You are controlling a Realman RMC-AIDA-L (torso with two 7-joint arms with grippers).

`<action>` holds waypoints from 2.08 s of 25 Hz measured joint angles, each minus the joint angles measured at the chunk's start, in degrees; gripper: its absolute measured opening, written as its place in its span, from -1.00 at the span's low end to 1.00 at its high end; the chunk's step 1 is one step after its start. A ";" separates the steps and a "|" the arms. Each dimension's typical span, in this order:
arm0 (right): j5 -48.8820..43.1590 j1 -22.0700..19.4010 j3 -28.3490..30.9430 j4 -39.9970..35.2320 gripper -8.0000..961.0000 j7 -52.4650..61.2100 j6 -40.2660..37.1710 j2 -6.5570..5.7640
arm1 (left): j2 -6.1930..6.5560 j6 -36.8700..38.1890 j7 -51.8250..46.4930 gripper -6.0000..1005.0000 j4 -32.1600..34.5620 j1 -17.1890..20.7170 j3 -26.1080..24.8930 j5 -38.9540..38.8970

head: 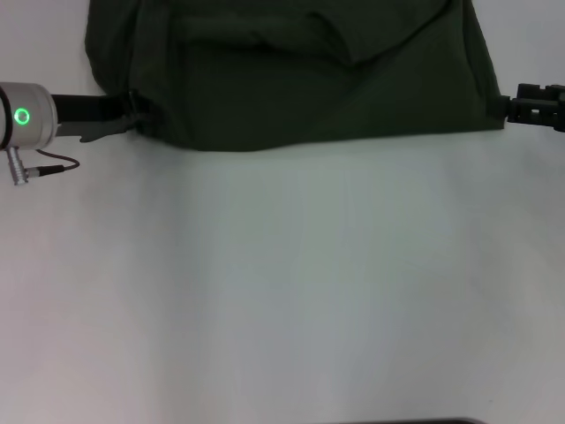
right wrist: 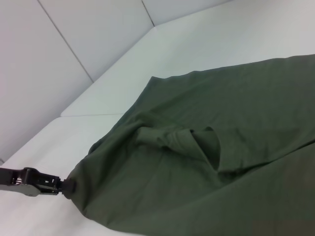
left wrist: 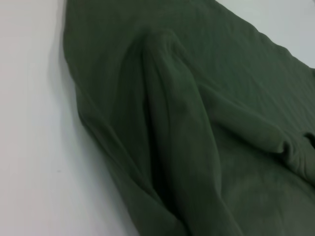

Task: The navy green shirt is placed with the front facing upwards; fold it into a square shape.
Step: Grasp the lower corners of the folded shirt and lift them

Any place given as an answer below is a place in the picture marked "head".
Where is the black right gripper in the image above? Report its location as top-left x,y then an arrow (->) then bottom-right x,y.
501,82 -> 565,133

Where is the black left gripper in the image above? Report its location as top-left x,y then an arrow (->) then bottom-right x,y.
50,89 -> 155,133

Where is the dark green FREE T-shirt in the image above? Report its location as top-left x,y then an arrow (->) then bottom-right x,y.
83,0 -> 507,154

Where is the dark left arm cable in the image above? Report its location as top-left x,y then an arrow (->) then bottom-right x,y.
24,148 -> 81,176

